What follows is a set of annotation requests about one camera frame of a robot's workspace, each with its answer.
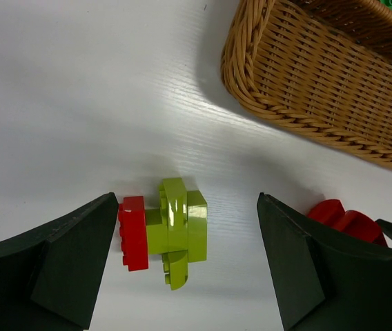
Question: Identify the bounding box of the red lego brick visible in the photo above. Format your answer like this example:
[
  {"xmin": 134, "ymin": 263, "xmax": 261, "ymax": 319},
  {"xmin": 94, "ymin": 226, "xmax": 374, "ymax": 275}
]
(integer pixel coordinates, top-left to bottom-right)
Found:
[{"xmin": 118, "ymin": 196, "xmax": 148, "ymax": 272}]

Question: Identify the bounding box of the lime green lego piece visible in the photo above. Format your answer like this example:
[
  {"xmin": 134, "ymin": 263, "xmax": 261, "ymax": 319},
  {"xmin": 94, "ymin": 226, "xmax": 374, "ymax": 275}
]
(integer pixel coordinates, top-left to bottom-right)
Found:
[{"xmin": 146, "ymin": 177, "xmax": 208, "ymax": 290}]

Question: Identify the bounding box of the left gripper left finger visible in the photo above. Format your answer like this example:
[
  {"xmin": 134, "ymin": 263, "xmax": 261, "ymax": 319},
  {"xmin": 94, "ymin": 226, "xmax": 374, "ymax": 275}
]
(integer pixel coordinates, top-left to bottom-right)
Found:
[{"xmin": 0, "ymin": 192, "xmax": 118, "ymax": 330}]

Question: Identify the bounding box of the red lego arch piece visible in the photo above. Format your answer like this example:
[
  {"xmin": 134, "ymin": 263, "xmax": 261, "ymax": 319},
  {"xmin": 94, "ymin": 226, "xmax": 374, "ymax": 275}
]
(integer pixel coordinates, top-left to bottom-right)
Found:
[{"xmin": 307, "ymin": 199, "xmax": 388, "ymax": 247}]

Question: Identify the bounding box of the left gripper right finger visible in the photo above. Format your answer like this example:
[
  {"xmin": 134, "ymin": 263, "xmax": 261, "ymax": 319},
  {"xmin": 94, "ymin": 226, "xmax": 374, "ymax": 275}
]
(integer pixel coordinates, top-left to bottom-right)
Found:
[{"xmin": 257, "ymin": 194, "xmax": 392, "ymax": 330}]

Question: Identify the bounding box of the brown wicker divided basket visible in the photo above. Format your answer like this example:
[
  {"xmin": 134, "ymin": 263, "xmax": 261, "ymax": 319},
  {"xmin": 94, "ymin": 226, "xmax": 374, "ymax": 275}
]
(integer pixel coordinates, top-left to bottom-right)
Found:
[{"xmin": 221, "ymin": 1, "xmax": 392, "ymax": 169}]

